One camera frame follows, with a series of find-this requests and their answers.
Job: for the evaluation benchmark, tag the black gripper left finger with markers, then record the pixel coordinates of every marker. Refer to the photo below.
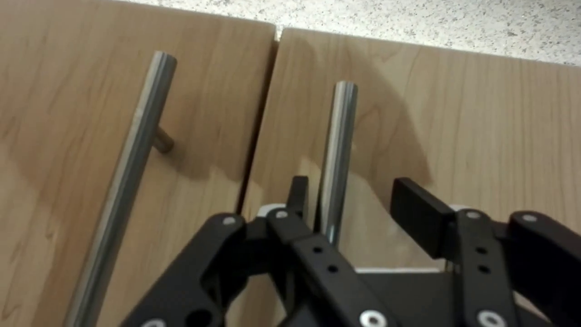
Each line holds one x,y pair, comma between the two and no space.
314,260

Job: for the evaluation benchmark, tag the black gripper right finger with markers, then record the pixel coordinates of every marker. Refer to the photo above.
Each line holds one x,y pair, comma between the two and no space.
483,265

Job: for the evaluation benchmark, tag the wooden cabinet door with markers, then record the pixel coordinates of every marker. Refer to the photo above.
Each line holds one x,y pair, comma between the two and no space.
483,120
60,120

